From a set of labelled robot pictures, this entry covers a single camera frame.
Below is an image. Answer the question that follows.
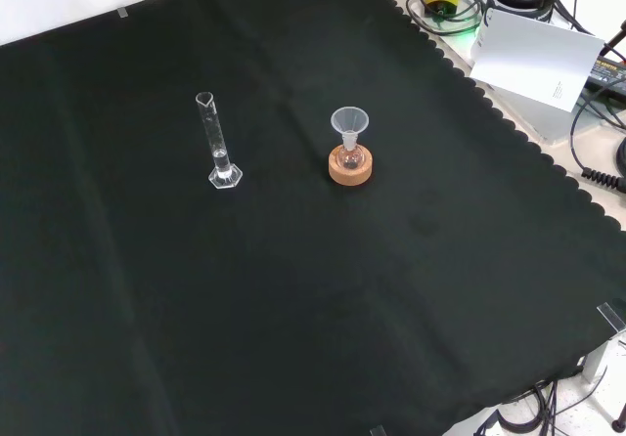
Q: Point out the clear glass graduated cylinder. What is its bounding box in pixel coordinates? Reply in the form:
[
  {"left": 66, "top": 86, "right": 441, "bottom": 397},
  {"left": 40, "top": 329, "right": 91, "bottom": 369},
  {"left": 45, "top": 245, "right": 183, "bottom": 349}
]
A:
[{"left": 195, "top": 91, "right": 245, "bottom": 191}]

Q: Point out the round-bottom glass flask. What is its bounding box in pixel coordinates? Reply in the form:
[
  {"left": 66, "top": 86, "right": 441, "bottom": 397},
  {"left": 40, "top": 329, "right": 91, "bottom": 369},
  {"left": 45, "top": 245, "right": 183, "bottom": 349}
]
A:
[{"left": 337, "top": 135, "right": 366, "bottom": 172}]

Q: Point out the black table cloth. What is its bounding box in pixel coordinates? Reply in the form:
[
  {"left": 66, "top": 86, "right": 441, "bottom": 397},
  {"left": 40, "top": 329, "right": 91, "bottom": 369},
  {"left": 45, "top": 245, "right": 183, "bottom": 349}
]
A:
[{"left": 0, "top": 0, "right": 626, "bottom": 436}]

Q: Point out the clear plastic funnel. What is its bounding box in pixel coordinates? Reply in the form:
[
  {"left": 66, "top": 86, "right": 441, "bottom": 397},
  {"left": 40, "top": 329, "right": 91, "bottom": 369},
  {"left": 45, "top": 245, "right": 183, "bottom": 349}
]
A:
[{"left": 330, "top": 107, "right": 371, "bottom": 145}]

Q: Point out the grey platform box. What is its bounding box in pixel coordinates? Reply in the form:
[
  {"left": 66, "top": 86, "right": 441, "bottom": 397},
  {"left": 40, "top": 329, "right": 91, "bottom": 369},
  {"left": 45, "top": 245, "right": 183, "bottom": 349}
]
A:
[{"left": 481, "top": 81, "right": 579, "bottom": 145}]

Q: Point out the black power adapter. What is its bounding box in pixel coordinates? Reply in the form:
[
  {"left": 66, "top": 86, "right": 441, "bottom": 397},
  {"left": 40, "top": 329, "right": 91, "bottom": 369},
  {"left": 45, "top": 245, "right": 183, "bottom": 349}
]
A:
[{"left": 584, "top": 57, "right": 626, "bottom": 98}]

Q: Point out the aluminium bench leg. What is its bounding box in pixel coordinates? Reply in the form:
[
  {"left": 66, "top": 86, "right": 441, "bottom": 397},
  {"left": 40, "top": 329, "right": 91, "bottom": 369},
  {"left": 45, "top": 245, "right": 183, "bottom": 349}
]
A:
[{"left": 581, "top": 330, "right": 626, "bottom": 384}]

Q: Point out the cork ring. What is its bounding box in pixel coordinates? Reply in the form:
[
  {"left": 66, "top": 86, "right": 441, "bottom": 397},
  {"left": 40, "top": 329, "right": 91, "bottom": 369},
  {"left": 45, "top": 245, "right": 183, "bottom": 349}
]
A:
[{"left": 328, "top": 145, "right": 375, "bottom": 187}]

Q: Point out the black cable loop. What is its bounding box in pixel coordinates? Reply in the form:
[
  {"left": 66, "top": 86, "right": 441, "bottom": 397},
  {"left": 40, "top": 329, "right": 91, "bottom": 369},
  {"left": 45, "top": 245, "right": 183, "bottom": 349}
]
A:
[{"left": 405, "top": 0, "right": 490, "bottom": 35}]

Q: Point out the black coiled cable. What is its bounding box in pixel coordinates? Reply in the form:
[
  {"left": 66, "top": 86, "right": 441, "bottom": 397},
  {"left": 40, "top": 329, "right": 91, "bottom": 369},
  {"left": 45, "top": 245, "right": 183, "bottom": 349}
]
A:
[{"left": 569, "top": 92, "right": 626, "bottom": 193}]

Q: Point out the black cable bundle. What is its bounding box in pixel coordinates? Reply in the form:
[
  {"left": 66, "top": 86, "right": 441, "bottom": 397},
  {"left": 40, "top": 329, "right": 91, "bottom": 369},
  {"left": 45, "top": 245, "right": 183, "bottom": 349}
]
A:
[{"left": 472, "top": 380, "right": 626, "bottom": 436}]

